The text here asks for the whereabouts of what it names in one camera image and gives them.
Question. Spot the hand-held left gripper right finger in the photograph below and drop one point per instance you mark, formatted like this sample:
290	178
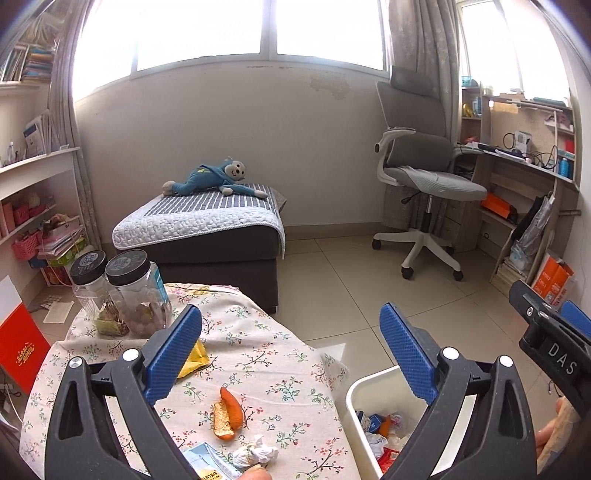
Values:
406	346

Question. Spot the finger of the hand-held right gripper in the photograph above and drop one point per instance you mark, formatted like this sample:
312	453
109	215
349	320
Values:
577	318
526	297

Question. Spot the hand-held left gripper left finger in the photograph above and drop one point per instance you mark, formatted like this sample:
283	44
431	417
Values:
173	350

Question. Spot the white trash bin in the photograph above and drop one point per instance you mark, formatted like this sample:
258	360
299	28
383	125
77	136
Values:
359	443

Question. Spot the red snack packet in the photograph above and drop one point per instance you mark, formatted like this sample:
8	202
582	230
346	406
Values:
390	458

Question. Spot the person's right hand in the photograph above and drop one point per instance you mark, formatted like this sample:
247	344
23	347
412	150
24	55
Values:
547	436

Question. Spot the person's left hand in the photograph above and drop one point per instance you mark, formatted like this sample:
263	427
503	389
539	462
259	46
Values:
256	474

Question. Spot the yellow snack wrapper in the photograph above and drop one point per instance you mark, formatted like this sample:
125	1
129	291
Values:
196	360

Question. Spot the orange cardboard box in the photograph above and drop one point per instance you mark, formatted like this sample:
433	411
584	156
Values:
551	277

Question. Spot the clear jar of round snacks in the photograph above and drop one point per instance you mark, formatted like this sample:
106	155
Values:
134	295

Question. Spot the dark grey ottoman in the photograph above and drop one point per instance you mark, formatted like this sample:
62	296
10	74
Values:
207	286

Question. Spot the black and silver bag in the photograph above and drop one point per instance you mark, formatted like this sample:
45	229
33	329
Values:
535	221

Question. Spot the large orange peel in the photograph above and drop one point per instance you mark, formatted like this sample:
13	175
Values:
233	408

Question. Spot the small orange peel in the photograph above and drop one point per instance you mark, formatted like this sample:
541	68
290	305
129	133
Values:
385	427

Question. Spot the flat orange box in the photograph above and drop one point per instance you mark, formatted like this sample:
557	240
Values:
496	203

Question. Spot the floral tablecloth table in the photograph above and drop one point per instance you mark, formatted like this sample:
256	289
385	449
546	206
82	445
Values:
277	369

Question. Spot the light blue snack packet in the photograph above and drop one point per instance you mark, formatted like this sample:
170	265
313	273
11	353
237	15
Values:
207	461

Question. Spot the clear jar with green label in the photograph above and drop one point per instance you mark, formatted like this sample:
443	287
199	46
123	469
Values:
87	267

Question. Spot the white paper sheet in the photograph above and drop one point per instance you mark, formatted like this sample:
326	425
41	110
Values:
57	314

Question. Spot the crumpled white tissue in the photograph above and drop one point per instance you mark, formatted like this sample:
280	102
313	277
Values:
254	454

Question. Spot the blue bottle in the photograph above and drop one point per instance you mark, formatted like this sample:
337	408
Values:
564	167

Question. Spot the dark ottoman with quilt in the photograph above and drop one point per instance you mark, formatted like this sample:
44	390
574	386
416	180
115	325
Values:
207	217

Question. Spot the green cardboard box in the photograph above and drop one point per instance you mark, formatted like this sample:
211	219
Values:
64	258

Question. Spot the red gift bag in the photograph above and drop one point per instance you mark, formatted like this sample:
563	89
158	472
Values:
21	350

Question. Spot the wooden desk with shelves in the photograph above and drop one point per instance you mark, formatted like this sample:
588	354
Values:
503	129

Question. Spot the blue monkey plush toy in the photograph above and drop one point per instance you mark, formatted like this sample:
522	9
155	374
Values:
207	175

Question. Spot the grey patterned curtain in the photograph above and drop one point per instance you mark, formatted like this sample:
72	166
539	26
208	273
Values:
425	37
85	194

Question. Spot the pink plastic basket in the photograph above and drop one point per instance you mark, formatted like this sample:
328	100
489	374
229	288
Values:
25	247
24	213

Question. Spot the grey office chair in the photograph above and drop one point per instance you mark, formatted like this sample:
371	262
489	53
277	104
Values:
415	152

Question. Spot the white bookshelf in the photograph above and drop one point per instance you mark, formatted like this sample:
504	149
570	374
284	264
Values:
41	161

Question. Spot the narrow window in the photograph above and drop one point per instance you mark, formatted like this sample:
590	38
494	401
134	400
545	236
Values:
508	41

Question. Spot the stack of books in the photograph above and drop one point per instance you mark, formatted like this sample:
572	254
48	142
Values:
27	64

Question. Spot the large window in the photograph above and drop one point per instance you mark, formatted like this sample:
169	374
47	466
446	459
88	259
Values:
207	27

